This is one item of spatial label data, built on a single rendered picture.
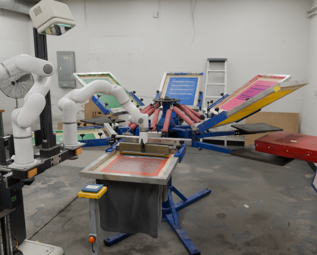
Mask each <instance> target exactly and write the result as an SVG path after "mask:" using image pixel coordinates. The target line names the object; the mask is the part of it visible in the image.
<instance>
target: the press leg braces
mask: <svg viewBox="0 0 317 255"><path fill-rule="evenodd" d="M173 192H174V193H175V194H176V195H177V196H178V197H179V198H181V199H182V200H181V202H183V203H186V202H188V201H190V200H189V199H187V198H185V197H184V196H183V195H182V194H181V193H180V192H179V191H178V190H177V189H176V188H175V187H174V186H173ZM168 200H169V204H170V208H171V212H172V216H173V221H174V223H172V224H173V226H174V227H175V228H176V229H177V228H182V227H181V225H180V224H179V222H178V218H177V214H176V210H175V206H174V202H173V198H172V195H171V190H170V189H169V191H168Z"/></svg>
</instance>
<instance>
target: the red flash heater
mask: <svg viewBox="0 0 317 255"><path fill-rule="evenodd" d="M291 141H297V142H296V143H293V142H291ZM254 146H255V151H258V152H263V153H268V154H273V155H278V156H283V157H288V158H293V159H298V160H303V161H308V162H313V163H317V136H310V135H303V134H296V133H290V132H283V131H277V132H275V133H272V134H269V135H267V136H264V137H261V138H259V139H256V140H255V142H254Z"/></svg>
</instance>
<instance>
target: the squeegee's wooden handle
mask: <svg viewBox="0 0 317 255"><path fill-rule="evenodd" d="M122 151H133V152H141V144H139V143H127V142H120V143H119V152H122ZM145 152H146V153H158V154H165V155H169V146H167V145H154V144H145Z"/></svg>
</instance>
